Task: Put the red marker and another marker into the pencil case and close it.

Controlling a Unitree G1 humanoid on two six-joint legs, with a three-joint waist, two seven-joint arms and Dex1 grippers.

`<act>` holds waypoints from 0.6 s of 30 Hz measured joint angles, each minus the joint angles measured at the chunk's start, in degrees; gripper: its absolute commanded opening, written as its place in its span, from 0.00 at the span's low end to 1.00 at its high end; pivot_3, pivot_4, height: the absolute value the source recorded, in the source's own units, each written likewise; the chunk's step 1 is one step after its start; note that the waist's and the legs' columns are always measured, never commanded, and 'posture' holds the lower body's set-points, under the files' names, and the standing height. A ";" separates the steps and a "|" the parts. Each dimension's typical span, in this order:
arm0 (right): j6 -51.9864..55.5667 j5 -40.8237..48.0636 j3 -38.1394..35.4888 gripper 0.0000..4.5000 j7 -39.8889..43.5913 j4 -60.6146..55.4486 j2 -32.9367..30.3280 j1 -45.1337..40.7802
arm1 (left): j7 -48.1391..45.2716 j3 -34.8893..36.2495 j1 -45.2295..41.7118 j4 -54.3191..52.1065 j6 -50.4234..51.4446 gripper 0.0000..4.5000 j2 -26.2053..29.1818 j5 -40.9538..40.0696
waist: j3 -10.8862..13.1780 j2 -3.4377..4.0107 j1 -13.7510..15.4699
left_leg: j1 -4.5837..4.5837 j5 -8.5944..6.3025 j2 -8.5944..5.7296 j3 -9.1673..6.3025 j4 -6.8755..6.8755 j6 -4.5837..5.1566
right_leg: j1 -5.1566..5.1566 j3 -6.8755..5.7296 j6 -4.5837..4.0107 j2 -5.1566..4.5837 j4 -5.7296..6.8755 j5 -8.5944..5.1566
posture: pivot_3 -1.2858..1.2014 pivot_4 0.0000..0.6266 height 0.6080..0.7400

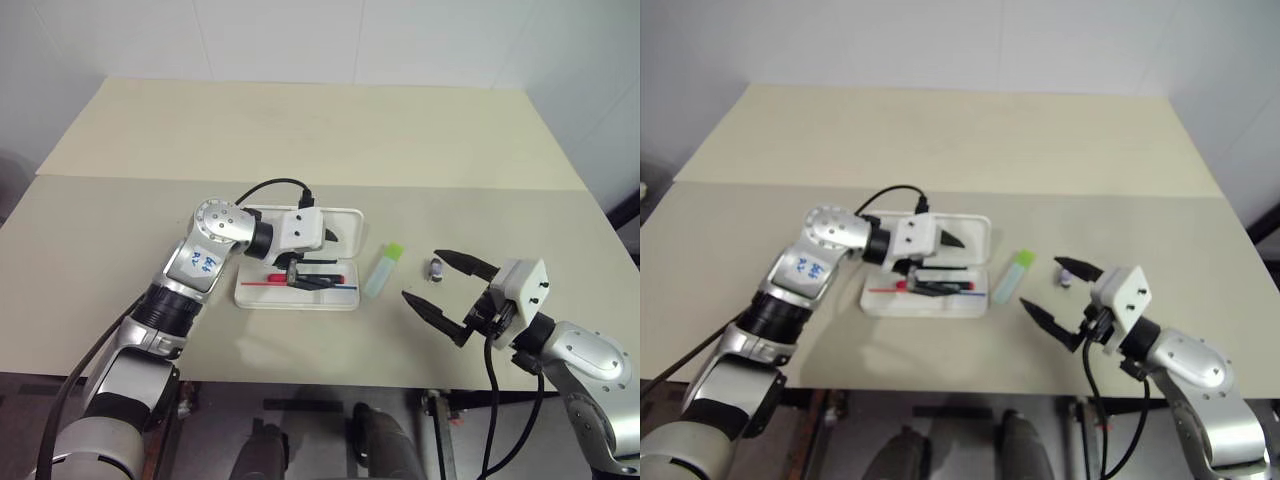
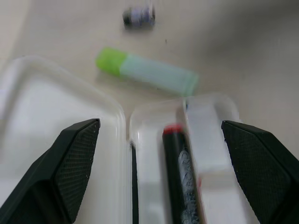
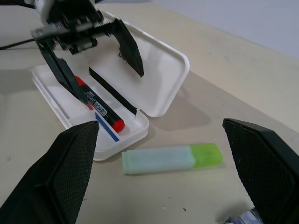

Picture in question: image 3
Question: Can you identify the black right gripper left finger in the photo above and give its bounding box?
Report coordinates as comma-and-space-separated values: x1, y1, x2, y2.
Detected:
0, 120, 100, 224

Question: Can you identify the black strip in case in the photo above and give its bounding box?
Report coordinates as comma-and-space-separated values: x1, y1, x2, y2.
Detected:
88, 67, 138, 116

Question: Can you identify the white plastic pencil case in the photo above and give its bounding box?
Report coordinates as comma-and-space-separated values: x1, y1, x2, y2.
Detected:
31, 10, 190, 162

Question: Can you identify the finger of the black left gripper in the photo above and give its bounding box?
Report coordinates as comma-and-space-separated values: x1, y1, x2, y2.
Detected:
114, 19, 145, 77
36, 38, 86, 104

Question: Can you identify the blue flat strip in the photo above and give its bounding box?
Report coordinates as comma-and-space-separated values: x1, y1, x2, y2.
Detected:
94, 113, 121, 142

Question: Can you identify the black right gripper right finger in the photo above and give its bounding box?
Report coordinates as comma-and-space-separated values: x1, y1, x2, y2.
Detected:
222, 118, 299, 224

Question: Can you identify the green highlighter with clear cap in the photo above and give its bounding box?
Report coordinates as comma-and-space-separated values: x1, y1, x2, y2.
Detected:
121, 142, 223, 175

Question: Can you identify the red whiteboard marker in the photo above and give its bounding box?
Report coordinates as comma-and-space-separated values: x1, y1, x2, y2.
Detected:
75, 76, 126, 133

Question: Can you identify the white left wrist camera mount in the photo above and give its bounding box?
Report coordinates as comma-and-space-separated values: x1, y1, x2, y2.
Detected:
32, 0, 53, 25

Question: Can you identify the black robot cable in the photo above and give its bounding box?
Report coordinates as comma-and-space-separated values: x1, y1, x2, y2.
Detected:
0, 38, 36, 50

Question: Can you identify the purple printed packet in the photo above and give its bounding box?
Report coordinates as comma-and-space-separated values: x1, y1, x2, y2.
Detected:
225, 208, 264, 224

